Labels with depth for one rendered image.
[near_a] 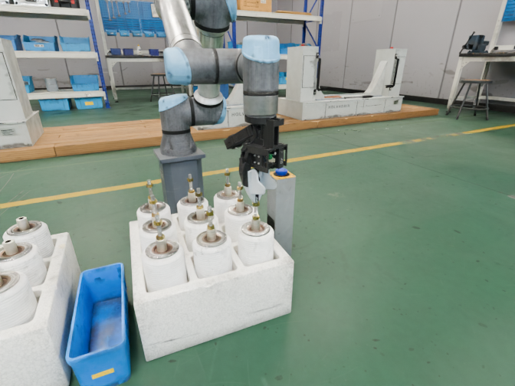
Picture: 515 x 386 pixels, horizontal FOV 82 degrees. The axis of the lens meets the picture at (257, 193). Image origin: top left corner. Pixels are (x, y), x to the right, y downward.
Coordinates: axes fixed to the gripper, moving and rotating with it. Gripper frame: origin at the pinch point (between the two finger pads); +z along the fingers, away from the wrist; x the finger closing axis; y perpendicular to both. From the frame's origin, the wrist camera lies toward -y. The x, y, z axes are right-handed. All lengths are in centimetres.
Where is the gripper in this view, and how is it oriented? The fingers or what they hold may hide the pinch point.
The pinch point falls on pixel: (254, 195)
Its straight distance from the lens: 74.0
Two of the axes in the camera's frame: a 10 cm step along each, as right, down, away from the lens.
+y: 7.5, 2.7, -6.1
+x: 6.6, -3.0, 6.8
